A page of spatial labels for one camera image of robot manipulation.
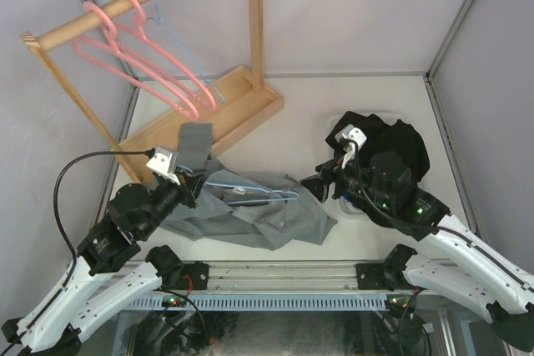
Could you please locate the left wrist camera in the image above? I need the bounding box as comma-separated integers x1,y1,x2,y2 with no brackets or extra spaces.
146,147,181,185

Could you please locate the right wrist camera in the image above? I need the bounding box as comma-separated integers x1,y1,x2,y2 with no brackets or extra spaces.
335,124,367,169

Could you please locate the aluminium mounting rail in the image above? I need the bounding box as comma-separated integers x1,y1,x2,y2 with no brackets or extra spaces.
195,260,378,293

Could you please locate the pink hanger of white shirt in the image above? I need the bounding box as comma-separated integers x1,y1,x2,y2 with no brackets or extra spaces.
69,0,200,120

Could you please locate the grey shirt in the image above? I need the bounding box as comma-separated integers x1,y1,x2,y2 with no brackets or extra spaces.
162,123,337,251

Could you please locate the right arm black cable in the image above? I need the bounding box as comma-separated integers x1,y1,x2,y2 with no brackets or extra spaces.
352,143,534,290

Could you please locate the light blue wire hanger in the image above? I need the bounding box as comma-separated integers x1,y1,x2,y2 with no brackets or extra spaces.
204,181,300,205
147,0,226,104

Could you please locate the left camera black cable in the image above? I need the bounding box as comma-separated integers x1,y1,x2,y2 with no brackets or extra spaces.
53,149,158,261

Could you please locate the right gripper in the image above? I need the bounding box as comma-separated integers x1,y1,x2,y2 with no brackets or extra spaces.
300,148,393,210

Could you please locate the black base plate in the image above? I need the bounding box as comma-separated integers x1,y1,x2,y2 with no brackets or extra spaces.
355,263,415,291
177,262,209,292

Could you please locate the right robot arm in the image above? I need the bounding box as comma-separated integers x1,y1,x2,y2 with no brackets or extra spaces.
301,152,533,353

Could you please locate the pink hanger of plaid shirt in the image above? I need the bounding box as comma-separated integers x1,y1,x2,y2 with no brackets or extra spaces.
113,0,217,121

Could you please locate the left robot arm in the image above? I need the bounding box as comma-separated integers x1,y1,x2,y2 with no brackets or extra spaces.
2,171,206,355

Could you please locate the white plastic basket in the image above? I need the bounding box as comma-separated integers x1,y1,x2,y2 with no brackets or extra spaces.
326,109,406,219

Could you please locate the slotted grey cable duct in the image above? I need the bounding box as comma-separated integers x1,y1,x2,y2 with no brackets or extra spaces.
125,293,387,312

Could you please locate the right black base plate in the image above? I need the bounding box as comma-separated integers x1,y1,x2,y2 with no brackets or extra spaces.
355,263,415,291

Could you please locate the wooden clothes rack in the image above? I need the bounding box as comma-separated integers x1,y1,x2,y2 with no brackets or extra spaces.
19,0,285,185

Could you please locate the black shirt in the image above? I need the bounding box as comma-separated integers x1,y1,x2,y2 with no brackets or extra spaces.
325,111,431,183

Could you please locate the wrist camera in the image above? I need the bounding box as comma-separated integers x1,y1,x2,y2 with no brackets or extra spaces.
335,124,367,169
146,147,181,185

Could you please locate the blue plaid shirt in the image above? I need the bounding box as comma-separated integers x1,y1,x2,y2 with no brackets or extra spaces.
333,150,360,214

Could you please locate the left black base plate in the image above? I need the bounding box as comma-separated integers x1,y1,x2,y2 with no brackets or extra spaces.
177,262,209,292

